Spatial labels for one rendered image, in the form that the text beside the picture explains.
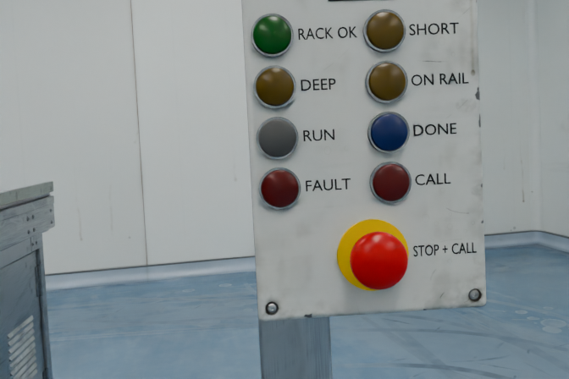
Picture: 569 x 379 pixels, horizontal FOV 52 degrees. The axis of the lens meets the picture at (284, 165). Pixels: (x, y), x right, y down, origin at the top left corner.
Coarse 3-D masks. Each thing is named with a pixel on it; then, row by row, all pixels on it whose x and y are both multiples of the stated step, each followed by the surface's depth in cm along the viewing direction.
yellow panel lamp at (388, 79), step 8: (384, 64) 41; (392, 64) 41; (376, 72) 41; (384, 72) 41; (392, 72) 41; (400, 72) 41; (368, 80) 41; (376, 80) 41; (384, 80) 41; (392, 80) 41; (400, 80) 41; (376, 88) 41; (384, 88) 41; (392, 88) 41; (400, 88) 41; (376, 96) 41; (384, 96) 41; (392, 96) 41
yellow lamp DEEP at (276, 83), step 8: (264, 72) 40; (272, 72) 40; (280, 72) 40; (264, 80) 40; (272, 80) 40; (280, 80) 40; (288, 80) 41; (256, 88) 41; (264, 88) 40; (272, 88) 40; (280, 88) 40; (288, 88) 41; (264, 96) 40; (272, 96) 40; (280, 96) 41; (288, 96) 41; (272, 104) 41; (280, 104) 41
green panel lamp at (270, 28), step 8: (272, 16) 40; (264, 24) 40; (272, 24) 40; (280, 24) 40; (256, 32) 40; (264, 32) 40; (272, 32) 40; (280, 32) 40; (288, 32) 40; (256, 40) 40; (264, 40) 40; (272, 40) 40; (280, 40) 40; (288, 40) 40; (264, 48) 40; (272, 48) 40; (280, 48) 40
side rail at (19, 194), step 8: (40, 184) 172; (48, 184) 179; (0, 192) 147; (8, 192) 150; (16, 192) 155; (24, 192) 160; (32, 192) 166; (40, 192) 172; (48, 192) 179; (0, 200) 144; (8, 200) 149; (16, 200) 154
